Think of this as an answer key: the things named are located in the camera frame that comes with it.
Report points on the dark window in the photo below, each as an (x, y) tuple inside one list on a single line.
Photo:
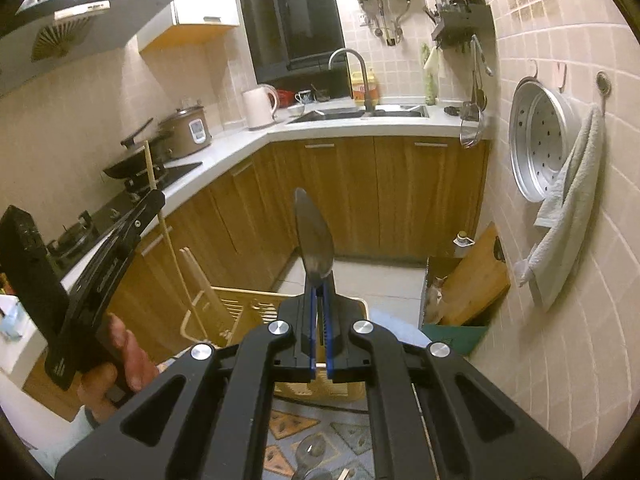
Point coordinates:
[(290, 15)]

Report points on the round metal spoon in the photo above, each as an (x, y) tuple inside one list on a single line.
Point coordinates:
[(311, 452)]

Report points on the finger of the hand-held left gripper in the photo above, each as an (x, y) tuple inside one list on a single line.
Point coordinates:
[(140, 220)]

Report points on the range hood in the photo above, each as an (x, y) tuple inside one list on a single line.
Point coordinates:
[(75, 20)]

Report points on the white electric kettle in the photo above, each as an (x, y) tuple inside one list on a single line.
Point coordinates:
[(257, 107)]

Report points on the metal wall hook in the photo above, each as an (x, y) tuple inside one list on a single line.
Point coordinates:
[(603, 82)]

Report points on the steel sink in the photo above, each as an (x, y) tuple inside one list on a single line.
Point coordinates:
[(355, 111)]

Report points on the yellow oil bottle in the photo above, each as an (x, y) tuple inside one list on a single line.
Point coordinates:
[(361, 87)]

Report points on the metal mesh strainer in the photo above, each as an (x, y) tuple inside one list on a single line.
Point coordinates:
[(472, 127)]

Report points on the water heater pipes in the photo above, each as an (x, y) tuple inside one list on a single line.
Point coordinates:
[(390, 20)]

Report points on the hanging kitchen tongs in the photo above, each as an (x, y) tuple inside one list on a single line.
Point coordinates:
[(482, 55)]

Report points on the black gas stove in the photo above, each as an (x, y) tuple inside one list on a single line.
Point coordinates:
[(100, 215)]

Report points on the chrome faucet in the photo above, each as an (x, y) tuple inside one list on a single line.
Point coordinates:
[(357, 67)]

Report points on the wooden base cabinets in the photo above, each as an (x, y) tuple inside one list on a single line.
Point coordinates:
[(380, 195)]

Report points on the black wall spice rack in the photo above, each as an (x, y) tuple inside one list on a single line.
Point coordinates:
[(460, 22)]

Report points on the patterned tablecloth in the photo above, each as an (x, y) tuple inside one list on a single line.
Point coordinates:
[(320, 430)]

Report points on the red bowl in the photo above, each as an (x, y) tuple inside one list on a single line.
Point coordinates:
[(286, 98)]

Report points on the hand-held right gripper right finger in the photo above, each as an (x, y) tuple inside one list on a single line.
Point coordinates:
[(327, 325)]

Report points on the wooden cutting board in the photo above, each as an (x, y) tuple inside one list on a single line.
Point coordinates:
[(475, 280)]

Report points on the yellow slotted utensil basket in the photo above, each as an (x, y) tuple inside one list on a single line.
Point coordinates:
[(240, 310)]

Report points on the grey hanging towel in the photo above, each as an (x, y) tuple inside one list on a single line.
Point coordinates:
[(570, 210)]

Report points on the green cardboard box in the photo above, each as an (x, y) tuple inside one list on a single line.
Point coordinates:
[(452, 337)]

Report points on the long wooden chopstick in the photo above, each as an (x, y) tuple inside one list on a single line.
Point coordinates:
[(172, 255)]

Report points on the person's left hand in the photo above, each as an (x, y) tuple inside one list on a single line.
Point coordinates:
[(127, 360)]

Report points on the pointed metal spoon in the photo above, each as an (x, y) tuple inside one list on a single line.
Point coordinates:
[(312, 235)]

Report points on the white hanging cloth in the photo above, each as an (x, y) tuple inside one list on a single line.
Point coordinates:
[(431, 62)]

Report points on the white patterned cup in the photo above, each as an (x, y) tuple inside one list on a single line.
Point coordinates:
[(303, 97)]

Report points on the white wall cabinet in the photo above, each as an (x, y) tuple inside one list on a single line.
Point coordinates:
[(200, 0)]

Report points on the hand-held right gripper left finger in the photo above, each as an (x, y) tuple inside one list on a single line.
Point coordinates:
[(313, 325)]

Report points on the metal steamer tray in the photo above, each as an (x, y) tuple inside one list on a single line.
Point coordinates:
[(540, 140)]

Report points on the black wok with lid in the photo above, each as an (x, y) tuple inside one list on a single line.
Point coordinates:
[(135, 160)]

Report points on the brown rice cooker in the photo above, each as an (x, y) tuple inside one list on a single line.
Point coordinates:
[(187, 132)]

